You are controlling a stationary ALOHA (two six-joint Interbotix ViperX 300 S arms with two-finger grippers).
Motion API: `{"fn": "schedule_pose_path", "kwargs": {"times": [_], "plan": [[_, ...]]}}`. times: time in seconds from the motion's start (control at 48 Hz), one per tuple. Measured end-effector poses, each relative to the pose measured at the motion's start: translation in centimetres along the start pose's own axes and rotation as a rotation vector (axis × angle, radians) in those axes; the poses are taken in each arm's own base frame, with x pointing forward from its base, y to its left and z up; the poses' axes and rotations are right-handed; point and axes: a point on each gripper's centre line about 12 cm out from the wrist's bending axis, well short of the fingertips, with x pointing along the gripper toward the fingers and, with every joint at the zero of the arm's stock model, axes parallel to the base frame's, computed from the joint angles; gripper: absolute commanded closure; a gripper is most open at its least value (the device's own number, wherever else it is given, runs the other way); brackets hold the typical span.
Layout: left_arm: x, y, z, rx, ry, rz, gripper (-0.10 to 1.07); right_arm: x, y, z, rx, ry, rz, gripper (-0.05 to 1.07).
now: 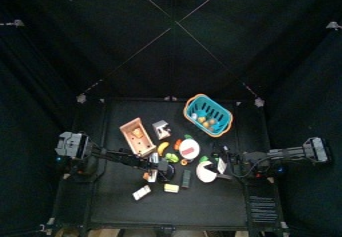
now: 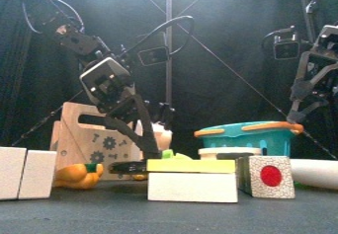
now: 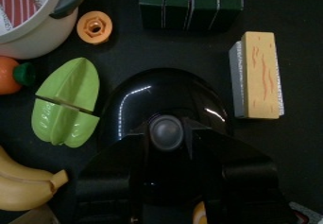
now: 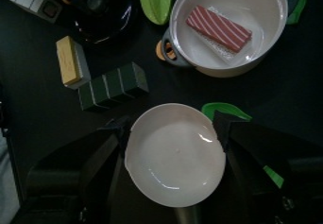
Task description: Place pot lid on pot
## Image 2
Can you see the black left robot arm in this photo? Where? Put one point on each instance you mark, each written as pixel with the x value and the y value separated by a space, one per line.
pixel 73 40

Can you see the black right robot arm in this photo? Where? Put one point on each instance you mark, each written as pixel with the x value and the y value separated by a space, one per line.
pixel 310 4

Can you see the green toy vegetable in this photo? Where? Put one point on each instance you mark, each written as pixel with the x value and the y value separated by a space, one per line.
pixel 169 154

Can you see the wooden toy tool box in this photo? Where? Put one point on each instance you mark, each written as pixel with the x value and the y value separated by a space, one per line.
pixel 75 139

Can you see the small orange toy piece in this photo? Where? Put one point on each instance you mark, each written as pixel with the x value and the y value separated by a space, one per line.
pixel 139 177

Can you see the teal basket with orange rim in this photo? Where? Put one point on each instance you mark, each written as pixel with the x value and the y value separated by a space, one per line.
pixel 246 136

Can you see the white block with yellow top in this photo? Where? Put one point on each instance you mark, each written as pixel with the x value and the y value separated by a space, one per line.
pixel 194 187

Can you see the yellow toy bell pepper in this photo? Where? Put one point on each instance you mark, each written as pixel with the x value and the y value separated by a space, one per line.
pixel 77 177

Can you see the sushi block with red dot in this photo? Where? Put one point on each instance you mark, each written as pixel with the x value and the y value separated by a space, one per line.
pixel 270 177

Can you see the green toy leaf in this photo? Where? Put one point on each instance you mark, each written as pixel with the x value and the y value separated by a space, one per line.
pixel 300 185

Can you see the white toy block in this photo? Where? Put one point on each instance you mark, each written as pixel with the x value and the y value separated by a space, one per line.
pixel 39 175
pixel 11 173

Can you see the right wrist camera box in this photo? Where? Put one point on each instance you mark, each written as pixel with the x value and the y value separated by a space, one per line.
pixel 286 49

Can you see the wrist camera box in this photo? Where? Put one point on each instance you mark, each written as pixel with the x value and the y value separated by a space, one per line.
pixel 286 49
pixel 154 55

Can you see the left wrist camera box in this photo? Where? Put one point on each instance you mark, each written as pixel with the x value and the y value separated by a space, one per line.
pixel 154 55

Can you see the black vertical frame pole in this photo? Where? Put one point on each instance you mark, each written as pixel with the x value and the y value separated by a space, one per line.
pixel 169 20

